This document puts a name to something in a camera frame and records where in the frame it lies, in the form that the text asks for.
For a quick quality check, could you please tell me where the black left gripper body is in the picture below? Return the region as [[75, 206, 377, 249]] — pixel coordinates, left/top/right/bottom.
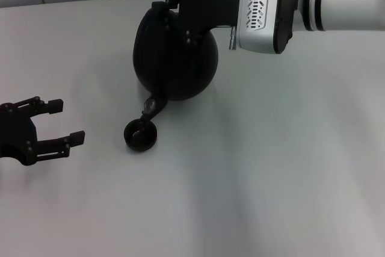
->
[[0, 103, 39, 167]]

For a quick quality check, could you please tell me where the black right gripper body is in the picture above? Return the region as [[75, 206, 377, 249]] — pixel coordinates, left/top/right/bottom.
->
[[179, 0, 241, 47]]

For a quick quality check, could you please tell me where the black round teapot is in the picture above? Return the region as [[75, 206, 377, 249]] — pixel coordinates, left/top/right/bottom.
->
[[132, 6, 220, 133]]

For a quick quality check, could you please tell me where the small black teacup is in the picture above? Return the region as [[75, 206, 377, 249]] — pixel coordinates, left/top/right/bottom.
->
[[123, 118, 158, 152]]

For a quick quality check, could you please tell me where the right gripper cable with plug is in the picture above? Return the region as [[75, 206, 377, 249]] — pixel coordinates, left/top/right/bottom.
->
[[228, 26, 239, 51]]

